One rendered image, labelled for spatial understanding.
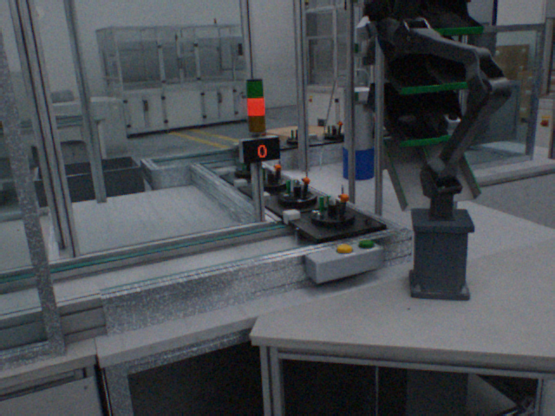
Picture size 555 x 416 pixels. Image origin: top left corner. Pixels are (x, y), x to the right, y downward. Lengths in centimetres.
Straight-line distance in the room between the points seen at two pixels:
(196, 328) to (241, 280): 17
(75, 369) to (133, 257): 39
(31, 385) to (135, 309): 27
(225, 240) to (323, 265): 38
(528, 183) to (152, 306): 212
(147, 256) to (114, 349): 37
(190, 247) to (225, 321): 34
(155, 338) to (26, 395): 30
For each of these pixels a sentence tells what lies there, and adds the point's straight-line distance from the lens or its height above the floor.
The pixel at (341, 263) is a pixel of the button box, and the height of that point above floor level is 94.
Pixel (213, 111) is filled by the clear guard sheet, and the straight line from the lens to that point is 155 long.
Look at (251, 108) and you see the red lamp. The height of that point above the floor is 133.
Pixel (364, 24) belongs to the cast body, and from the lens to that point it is 155.
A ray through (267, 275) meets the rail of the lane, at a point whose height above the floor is 92.
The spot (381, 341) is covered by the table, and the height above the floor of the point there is 86.
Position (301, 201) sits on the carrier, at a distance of 176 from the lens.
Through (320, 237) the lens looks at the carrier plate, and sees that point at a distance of 147.
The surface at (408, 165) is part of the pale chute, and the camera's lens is 175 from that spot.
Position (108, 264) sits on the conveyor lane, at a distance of 153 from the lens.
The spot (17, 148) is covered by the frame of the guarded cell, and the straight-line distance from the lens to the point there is 114.
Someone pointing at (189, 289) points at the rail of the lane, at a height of 93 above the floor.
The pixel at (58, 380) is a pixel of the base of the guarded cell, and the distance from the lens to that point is 132.
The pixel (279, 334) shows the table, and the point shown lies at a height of 86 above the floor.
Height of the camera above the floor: 150
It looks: 17 degrees down
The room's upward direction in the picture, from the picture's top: 3 degrees counter-clockwise
